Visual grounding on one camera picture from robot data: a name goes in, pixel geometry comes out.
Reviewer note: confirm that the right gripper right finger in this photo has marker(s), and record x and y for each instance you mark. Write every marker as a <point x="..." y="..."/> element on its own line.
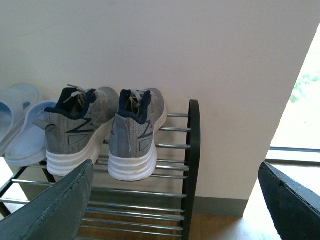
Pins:
<point x="294" y="209"/>

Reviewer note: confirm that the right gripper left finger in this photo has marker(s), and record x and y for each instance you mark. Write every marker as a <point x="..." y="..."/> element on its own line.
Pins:
<point x="57" y="213"/>

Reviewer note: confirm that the light blue slide sandal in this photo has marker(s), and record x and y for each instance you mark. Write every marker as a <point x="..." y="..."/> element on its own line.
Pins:
<point x="28" y="147"/>
<point x="15" y="102"/>

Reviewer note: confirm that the grey knit sneaker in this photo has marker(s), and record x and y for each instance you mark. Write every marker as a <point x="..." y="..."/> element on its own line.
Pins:
<point x="132" y="149"/>
<point x="76" y="127"/>

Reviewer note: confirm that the black metal shoe rack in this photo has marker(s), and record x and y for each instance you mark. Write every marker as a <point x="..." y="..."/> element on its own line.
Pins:
<point x="159" y="207"/>

